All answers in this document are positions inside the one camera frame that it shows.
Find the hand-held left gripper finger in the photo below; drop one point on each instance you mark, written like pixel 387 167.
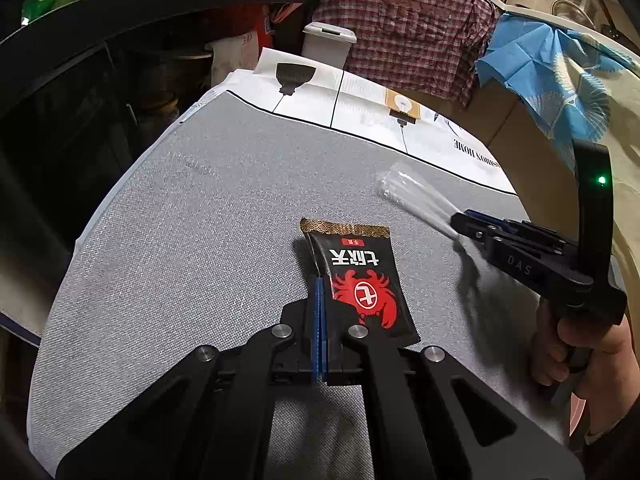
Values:
pixel 315 350
pixel 325 360

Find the clear plastic wrapper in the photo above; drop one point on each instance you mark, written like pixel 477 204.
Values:
pixel 415 195

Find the black shelving rack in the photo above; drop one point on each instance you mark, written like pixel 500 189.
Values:
pixel 100 50

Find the grey printed table cover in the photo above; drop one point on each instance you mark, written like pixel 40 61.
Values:
pixel 225 210

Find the red plaid shirt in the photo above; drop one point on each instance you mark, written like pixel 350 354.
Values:
pixel 400 20

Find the orange printed sack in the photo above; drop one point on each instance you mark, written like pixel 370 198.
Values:
pixel 260 30

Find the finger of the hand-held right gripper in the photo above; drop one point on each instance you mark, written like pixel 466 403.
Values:
pixel 467 225
pixel 525 234

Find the black snack packet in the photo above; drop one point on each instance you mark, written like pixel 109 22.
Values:
pixel 365 280

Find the white kitchen counter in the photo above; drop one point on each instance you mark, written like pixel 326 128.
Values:
pixel 550 15

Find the person's right hand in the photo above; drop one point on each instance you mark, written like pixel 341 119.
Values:
pixel 615 360

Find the pink plastic bin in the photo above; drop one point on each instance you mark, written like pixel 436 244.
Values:
pixel 576 417

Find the white lidded trash bin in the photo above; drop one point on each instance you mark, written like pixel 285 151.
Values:
pixel 327 42

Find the blue printed cloth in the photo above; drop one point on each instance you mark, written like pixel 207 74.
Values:
pixel 550 75

